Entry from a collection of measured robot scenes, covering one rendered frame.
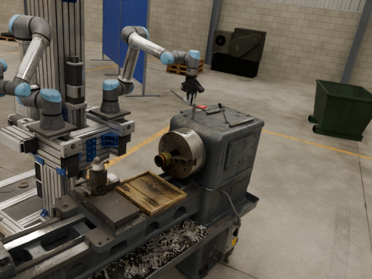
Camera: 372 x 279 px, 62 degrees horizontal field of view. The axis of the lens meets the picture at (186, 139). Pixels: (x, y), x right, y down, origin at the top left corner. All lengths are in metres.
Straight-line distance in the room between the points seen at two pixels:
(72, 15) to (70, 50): 0.22
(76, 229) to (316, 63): 10.67
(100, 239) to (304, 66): 10.71
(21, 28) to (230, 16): 10.59
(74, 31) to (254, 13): 10.06
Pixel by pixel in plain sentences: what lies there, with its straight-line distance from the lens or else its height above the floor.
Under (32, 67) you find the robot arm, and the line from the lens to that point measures 1.87.
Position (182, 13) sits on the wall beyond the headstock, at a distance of 12.91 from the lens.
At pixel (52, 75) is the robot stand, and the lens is 2.25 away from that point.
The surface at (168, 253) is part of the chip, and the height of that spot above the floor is 0.58.
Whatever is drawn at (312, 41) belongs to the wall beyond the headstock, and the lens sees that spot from 11.66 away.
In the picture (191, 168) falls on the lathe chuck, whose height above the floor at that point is 1.05.
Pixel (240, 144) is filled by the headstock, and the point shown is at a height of 1.13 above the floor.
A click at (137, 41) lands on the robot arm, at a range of 2.12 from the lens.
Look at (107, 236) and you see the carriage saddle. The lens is 1.61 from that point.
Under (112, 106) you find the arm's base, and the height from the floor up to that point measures 1.22.
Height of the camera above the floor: 1.96
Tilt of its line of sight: 23 degrees down
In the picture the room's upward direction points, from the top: 7 degrees clockwise
